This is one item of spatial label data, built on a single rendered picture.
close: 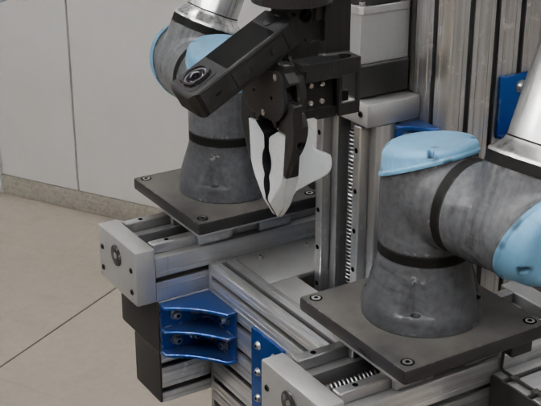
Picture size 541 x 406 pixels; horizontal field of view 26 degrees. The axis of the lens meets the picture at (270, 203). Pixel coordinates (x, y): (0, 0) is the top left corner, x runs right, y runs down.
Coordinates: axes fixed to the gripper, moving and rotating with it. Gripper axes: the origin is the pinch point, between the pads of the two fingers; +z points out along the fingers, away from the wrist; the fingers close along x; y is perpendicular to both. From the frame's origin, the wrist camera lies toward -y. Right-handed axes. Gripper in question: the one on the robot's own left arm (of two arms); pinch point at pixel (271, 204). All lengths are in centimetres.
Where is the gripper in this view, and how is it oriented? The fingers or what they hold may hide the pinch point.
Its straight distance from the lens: 107.9
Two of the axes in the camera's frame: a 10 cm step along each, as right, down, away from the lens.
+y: 8.5, -2.0, 4.8
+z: 0.0, 9.2, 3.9
